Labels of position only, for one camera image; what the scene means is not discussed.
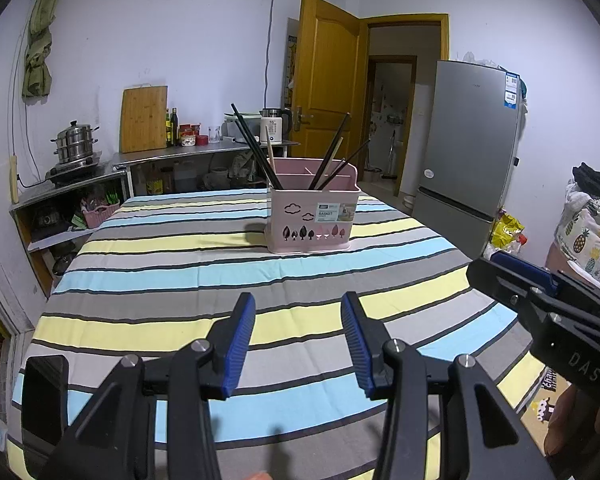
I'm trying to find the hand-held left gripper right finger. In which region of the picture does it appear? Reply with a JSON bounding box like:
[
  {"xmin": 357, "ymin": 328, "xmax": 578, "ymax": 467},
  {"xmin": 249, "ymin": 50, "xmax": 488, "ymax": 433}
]
[{"xmin": 341, "ymin": 291, "xmax": 556, "ymax": 480}]

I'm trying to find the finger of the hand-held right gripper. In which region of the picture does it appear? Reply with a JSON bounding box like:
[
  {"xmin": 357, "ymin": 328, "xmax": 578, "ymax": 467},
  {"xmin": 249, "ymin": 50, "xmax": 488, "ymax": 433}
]
[
  {"xmin": 491, "ymin": 251, "xmax": 562, "ymax": 297},
  {"xmin": 466, "ymin": 258, "xmax": 546, "ymax": 333}
]

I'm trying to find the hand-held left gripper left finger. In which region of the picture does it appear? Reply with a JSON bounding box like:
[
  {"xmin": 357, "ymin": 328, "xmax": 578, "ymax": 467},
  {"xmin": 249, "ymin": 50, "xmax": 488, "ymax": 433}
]
[{"xmin": 37, "ymin": 292, "xmax": 257, "ymax": 480}]

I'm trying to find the pink utensil basket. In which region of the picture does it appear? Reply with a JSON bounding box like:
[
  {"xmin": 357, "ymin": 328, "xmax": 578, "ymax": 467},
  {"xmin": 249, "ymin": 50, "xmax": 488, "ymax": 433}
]
[{"xmin": 265, "ymin": 157, "xmax": 362, "ymax": 256}]

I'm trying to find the black chopstick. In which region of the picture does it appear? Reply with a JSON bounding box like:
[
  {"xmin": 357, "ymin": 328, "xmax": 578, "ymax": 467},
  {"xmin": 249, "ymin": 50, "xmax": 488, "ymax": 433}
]
[
  {"xmin": 322, "ymin": 140, "xmax": 371, "ymax": 191},
  {"xmin": 308, "ymin": 113, "xmax": 352, "ymax": 191},
  {"xmin": 230, "ymin": 103, "xmax": 282, "ymax": 191},
  {"xmin": 234, "ymin": 119, "xmax": 278, "ymax": 191}
]

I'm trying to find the person's right hand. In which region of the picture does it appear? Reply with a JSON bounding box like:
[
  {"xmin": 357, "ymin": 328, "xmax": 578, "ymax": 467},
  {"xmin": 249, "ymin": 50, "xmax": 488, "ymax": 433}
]
[{"xmin": 544, "ymin": 385, "xmax": 583, "ymax": 457}]

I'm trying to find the yellow snack bag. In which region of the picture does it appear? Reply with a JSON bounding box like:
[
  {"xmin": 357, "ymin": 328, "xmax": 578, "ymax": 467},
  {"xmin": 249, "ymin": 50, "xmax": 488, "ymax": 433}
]
[{"xmin": 490, "ymin": 212, "xmax": 527, "ymax": 252}]

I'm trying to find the printed tan mat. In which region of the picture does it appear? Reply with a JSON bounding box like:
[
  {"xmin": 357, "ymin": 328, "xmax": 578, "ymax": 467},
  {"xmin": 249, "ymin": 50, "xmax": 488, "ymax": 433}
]
[{"xmin": 527, "ymin": 367, "xmax": 562, "ymax": 426}]

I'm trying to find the pineapple print cloth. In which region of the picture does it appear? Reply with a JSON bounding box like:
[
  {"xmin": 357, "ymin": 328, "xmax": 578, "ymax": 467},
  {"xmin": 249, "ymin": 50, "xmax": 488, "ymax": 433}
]
[{"xmin": 554, "ymin": 195, "xmax": 600, "ymax": 283}]

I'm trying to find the striped tablecloth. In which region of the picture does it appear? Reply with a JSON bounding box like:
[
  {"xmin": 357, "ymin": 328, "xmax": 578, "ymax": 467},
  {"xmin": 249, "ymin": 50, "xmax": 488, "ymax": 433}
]
[{"xmin": 7, "ymin": 187, "xmax": 556, "ymax": 480}]

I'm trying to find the dark cloth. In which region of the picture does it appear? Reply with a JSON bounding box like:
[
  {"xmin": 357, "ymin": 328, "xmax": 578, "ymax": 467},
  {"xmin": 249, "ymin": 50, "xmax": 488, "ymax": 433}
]
[{"xmin": 572, "ymin": 162, "xmax": 600, "ymax": 192}]

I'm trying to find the grey refrigerator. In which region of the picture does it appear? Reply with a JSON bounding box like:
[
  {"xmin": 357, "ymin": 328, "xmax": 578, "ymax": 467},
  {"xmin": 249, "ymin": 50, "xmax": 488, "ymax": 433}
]
[{"xmin": 412, "ymin": 59, "xmax": 527, "ymax": 258}]

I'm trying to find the small pink basket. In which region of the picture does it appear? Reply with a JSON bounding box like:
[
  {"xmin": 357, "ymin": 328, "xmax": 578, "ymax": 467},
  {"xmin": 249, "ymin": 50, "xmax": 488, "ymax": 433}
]
[{"xmin": 82, "ymin": 202, "xmax": 121, "ymax": 228}]

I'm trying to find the tall steel counter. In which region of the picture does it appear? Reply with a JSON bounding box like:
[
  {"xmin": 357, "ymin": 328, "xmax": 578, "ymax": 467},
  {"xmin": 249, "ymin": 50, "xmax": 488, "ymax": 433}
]
[{"xmin": 112, "ymin": 139, "xmax": 301, "ymax": 198}]

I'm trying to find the black smartphone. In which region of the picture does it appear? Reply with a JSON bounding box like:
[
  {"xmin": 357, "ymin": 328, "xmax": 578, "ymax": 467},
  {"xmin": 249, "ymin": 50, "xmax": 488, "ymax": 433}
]
[{"xmin": 22, "ymin": 355, "xmax": 70, "ymax": 448}]

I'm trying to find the grey rice cooker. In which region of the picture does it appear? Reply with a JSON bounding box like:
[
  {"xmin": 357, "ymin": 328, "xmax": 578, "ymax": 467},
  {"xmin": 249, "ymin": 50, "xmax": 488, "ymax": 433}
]
[{"xmin": 222, "ymin": 115, "xmax": 262, "ymax": 143}]

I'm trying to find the white electric kettle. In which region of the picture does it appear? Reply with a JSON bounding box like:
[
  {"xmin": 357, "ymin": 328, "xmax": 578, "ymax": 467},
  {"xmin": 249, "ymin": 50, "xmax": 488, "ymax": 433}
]
[{"xmin": 259, "ymin": 106, "xmax": 293, "ymax": 145}]

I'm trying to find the low steel counter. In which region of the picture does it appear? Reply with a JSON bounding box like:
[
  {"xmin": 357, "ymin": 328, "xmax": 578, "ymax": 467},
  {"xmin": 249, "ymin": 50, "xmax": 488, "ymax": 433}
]
[{"xmin": 9, "ymin": 167, "xmax": 128, "ymax": 301}]

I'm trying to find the black induction cooker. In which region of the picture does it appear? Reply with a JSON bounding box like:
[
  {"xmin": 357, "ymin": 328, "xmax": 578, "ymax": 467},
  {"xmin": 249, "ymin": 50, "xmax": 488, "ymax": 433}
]
[{"xmin": 45, "ymin": 157, "xmax": 106, "ymax": 184}]

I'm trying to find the wooden cutting board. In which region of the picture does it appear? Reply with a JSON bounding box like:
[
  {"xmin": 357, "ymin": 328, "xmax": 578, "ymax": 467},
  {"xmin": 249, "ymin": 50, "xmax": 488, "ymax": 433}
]
[{"xmin": 120, "ymin": 85, "xmax": 168, "ymax": 154}]

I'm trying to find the stainless steamer pot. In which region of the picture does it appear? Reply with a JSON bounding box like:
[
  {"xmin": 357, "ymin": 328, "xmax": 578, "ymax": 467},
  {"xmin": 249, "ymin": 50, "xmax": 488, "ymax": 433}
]
[{"xmin": 50, "ymin": 120, "xmax": 101, "ymax": 165}]

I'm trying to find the yellow wooden door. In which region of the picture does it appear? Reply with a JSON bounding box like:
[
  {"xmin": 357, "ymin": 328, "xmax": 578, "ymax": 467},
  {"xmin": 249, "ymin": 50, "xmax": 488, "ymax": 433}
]
[{"xmin": 290, "ymin": 0, "xmax": 370, "ymax": 181}]

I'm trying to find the green hanging curtain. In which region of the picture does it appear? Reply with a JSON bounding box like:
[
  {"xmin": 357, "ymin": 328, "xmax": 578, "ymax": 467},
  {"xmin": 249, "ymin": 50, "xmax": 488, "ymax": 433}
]
[{"xmin": 22, "ymin": 0, "xmax": 73, "ymax": 98}]

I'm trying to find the black wall cable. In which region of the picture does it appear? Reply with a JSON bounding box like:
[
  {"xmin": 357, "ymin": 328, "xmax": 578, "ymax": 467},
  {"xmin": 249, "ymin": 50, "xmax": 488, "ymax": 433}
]
[{"xmin": 261, "ymin": 0, "xmax": 277, "ymax": 111}]

